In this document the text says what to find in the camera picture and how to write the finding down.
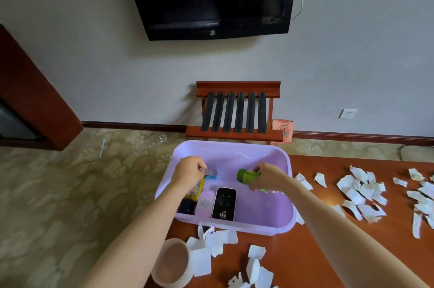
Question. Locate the person's left fingers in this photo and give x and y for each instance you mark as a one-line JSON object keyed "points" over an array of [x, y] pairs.
{"points": [[200, 166]]}

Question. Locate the red wooden luggage rack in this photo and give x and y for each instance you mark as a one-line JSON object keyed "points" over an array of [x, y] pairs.
{"points": [[237, 135]]}

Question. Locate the green plastic bottle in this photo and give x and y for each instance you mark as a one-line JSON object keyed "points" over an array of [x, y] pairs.
{"points": [[244, 176]]}

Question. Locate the torn white paper piece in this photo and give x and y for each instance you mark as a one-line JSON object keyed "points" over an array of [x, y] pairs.
{"points": [[320, 180], [299, 219], [339, 210], [305, 182]]}

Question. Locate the purple plastic basket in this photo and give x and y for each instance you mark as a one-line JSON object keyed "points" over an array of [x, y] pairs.
{"points": [[264, 210]]}

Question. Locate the white tape roll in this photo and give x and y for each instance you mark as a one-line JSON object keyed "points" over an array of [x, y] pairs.
{"points": [[169, 264]]}

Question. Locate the pink paper packet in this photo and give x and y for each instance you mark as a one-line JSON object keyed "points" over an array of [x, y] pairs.
{"points": [[284, 128]]}

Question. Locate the white wall socket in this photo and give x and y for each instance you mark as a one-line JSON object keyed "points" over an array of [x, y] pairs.
{"points": [[348, 113]]}

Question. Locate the small silver blue packet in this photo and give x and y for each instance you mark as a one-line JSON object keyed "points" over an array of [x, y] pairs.
{"points": [[211, 173]]}

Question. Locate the black rectangular box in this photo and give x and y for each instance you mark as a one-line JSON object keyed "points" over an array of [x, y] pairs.
{"points": [[223, 203]]}

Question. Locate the pile of white paper scraps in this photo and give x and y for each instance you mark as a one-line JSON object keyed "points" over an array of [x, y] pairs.
{"points": [[423, 196], [217, 240], [362, 191]]}

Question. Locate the person's right hand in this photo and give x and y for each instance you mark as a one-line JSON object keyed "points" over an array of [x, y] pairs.
{"points": [[273, 179]]}

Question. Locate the white thin stick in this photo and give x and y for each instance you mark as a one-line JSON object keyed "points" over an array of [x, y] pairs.
{"points": [[102, 148]]}

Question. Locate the person's right forearm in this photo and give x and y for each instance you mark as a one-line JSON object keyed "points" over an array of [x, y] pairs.
{"points": [[339, 237]]}

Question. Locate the person's left forearm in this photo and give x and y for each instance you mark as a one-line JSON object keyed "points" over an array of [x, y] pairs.
{"points": [[142, 240]]}

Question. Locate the small black box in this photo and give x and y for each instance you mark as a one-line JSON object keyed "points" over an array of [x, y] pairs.
{"points": [[187, 206]]}

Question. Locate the person's left hand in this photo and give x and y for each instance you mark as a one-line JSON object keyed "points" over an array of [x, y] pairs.
{"points": [[185, 174]]}

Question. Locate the brown wooden cabinet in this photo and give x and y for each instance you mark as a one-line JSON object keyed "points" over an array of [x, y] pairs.
{"points": [[37, 94]]}

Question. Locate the brown wooden baseboard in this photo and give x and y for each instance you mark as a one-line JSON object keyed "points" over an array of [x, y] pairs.
{"points": [[135, 126]]}

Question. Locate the yellow small box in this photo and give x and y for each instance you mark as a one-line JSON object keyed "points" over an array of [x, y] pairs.
{"points": [[197, 191]]}

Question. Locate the person's right fingers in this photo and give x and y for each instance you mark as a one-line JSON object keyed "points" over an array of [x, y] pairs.
{"points": [[259, 181]]}

